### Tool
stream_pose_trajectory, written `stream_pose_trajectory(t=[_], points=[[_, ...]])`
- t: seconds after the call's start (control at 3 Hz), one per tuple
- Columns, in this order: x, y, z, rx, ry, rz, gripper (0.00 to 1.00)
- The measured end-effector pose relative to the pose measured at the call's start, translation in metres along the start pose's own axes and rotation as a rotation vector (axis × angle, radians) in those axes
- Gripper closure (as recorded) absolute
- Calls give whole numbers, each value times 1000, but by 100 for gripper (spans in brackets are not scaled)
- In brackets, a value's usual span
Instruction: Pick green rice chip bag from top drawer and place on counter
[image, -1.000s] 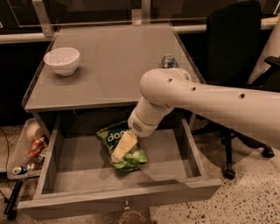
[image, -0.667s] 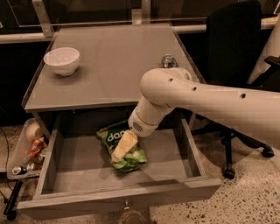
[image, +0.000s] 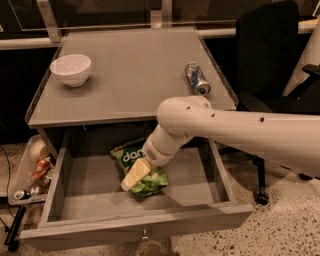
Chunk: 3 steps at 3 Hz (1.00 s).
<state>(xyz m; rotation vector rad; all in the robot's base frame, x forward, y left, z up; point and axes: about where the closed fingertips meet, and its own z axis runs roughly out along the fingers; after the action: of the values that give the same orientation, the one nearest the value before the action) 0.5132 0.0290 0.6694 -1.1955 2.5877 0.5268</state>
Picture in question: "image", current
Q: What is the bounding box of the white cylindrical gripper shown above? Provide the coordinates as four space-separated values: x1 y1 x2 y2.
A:
121 125 192 191

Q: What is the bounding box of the green rice chip bag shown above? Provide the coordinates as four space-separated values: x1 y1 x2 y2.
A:
110 138 168 197

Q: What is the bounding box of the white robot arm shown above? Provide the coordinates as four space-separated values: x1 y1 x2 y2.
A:
121 96 320 191

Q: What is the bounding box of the grey wooden open drawer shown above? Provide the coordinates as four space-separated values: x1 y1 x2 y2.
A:
20 128 253 251

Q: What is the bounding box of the metal drawer knob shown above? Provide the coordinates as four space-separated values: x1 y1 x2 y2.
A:
141 228 149 241

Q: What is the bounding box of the grey counter cabinet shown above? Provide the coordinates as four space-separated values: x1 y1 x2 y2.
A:
26 27 237 145

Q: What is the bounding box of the red soda can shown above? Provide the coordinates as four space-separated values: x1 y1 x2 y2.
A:
26 159 50 186

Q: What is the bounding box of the beige round object in bin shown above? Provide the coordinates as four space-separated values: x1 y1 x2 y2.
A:
29 140 49 162

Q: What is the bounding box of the blue soda can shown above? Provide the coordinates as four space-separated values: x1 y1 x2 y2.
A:
185 62 211 96

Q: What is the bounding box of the clear plastic side bin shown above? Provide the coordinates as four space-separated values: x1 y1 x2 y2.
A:
8 135 55 205

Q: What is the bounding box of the dark soda can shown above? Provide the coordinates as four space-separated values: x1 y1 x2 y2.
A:
13 189 31 201

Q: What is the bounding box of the white ceramic bowl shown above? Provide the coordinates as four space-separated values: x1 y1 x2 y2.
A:
50 54 92 87

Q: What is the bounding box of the black stand leg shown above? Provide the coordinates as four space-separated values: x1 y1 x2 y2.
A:
4 206 26 252

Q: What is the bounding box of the black office chair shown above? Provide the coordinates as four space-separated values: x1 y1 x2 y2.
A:
235 0 319 205

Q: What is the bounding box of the metal rail bracket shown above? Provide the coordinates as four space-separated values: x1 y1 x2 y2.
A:
37 0 62 43

